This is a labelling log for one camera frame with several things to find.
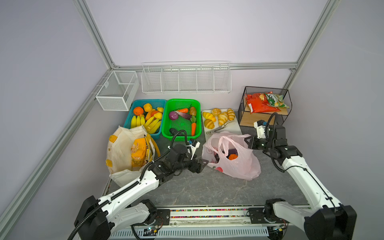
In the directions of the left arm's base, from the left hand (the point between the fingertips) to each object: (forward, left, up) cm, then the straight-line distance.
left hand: (201, 160), depth 75 cm
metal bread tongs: (+28, -8, -15) cm, 33 cm away
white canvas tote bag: (+6, +46, -6) cm, 46 cm away
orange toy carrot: (+32, +3, -15) cm, 36 cm away
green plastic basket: (+48, +9, -14) cm, 51 cm away
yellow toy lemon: (+42, +28, -9) cm, 52 cm away
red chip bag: (+37, -41, +3) cm, 55 cm away
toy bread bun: (+47, -15, -13) cm, 51 cm away
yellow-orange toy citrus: (+50, +37, -8) cm, 63 cm away
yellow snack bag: (+9, +35, -4) cm, 36 cm away
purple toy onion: (+42, +18, -10) cm, 47 cm away
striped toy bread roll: (+35, -9, -14) cm, 38 cm away
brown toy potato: (+47, +3, -12) cm, 49 cm away
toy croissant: (+40, -19, -14) cm, 46 cm away
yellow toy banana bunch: (+35, +33, -11) cm, 49 cm away
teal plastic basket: (+55, +32, -9) cm, 64 cm away
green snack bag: (+37, -52, +5) cm, 64 cm away
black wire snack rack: (+40, -38, -15) cm, 57 cm away
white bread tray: (+33, -26, -15) cm, 45 cm away
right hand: (+9, -25, +3) cm, 27 cm away
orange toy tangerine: (+46, +43, -8) cm, 63 cm away
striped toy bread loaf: (+44, -10, -15) cm, 47 cm away
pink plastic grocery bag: (+2, -14, +3) cm, 14 cm away
